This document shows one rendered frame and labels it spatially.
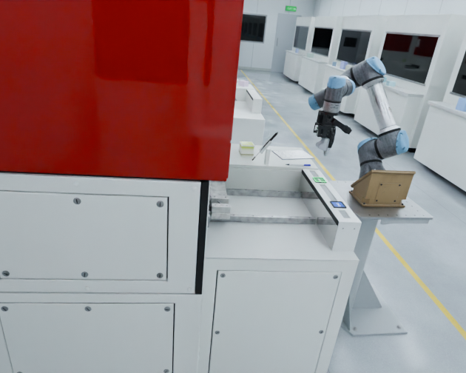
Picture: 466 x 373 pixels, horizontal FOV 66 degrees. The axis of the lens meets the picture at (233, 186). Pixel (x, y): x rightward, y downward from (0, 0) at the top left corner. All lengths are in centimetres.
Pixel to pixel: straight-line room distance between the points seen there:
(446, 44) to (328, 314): 504
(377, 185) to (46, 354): 162
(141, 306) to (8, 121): 67
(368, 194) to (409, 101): 429
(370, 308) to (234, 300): 131
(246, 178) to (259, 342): 80
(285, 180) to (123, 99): 119
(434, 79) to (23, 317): 581
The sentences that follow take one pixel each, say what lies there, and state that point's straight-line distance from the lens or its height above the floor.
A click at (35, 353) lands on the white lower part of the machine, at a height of 56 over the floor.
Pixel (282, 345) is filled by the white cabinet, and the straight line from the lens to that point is 175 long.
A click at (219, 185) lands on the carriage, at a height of 88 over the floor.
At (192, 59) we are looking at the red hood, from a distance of 92.
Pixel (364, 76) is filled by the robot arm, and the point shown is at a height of 143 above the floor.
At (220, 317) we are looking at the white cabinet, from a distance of 158.
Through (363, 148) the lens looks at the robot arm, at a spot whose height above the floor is 107.
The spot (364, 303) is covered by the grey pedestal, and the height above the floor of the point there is 6.
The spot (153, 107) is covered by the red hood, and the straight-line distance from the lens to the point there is 95.
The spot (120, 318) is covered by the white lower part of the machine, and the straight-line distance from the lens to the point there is 131.
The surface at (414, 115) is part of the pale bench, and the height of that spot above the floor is 57.
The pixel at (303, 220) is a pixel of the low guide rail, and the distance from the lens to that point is 168.
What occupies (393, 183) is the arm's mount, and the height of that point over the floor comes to 95.
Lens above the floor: 163
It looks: 25 degrees down
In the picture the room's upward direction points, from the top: 6 degrees clockwise
